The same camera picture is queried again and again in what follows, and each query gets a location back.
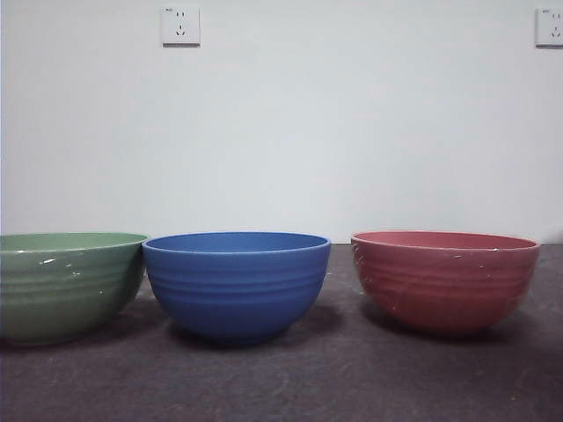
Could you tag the green ribbed bowl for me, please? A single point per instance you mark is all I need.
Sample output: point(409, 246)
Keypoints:
point(61, 290)

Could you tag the blue ribbed bowl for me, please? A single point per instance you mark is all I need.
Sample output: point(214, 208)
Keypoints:
point(237, 290)

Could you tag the white wall socket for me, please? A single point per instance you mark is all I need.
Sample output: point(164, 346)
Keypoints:
point(550, 27)
point(180, 25)

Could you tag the red ribbed bowl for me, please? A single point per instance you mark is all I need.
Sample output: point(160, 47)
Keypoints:
point(444, 285)

